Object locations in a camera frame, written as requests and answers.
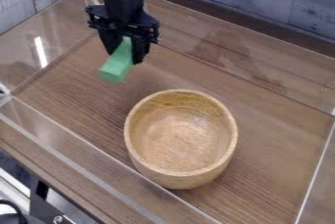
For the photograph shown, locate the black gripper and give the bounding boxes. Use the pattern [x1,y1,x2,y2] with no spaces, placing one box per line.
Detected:
[84,0,159,65]

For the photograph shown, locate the green rectangular block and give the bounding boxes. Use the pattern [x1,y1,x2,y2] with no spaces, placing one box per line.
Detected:
[99,37,134,83]

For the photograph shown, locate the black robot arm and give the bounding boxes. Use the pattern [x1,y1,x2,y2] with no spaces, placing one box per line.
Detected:
[84,0,159,65]

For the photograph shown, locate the round wooden bowl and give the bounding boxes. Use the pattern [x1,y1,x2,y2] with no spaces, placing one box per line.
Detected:
[125,89,238,190]

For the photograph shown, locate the clear acrylic enclosure wall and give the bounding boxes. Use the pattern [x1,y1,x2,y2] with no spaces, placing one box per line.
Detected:
[0,0,335,224]

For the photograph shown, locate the black table leg bracket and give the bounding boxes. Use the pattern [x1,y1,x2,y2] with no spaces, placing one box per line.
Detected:
[28,179,76,224]

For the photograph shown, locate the black cable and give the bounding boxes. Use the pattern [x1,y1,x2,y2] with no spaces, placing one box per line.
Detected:
[0,199,28,224]

